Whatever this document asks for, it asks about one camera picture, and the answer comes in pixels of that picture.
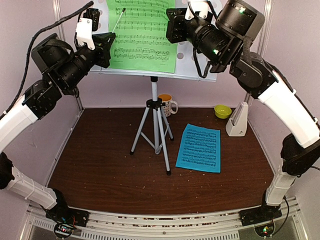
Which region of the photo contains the green sheet music page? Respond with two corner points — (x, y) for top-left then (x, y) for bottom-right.
(106, 0), (177, 73)

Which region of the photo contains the light blue music stand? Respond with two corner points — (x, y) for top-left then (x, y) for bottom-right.
(88, 0), (217, 176)

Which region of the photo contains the blue paper sheet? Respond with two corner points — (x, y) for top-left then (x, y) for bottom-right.
(175, 124), (221, 174)

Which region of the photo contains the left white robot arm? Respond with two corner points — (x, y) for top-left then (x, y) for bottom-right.
(0, 32), (116, 222)

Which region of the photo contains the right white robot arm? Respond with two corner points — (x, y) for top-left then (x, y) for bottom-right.
(166, 0), (320, 221)

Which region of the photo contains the patterned mug with orange inside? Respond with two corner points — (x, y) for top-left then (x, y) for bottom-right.
(158, 93), (179, 117)

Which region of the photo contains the small green bowl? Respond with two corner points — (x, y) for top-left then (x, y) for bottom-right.
(214, 104), (232, 119)

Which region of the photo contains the white metronome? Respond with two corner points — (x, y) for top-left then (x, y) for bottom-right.
(225, 101), (249, 137)

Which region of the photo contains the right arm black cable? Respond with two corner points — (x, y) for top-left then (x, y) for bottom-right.
(192, 47), (213, 80)

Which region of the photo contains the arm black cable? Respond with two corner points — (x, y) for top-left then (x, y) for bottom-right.
(192, 47), (213, 80)
(4, 0), (95, 113)

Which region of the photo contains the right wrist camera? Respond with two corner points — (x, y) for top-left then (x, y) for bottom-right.
(184, 0), (213, 20)

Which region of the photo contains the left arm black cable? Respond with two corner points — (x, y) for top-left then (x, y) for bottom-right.
(4, 0), (95, 113)

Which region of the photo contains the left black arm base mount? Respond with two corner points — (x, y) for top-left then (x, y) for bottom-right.
(43, 188), (90, 240)

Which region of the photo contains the front aluminium rail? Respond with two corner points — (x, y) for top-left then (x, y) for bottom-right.
(19, 197), (307, 240)

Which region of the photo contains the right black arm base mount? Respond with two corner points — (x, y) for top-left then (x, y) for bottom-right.
(239, 197), (282, 227)

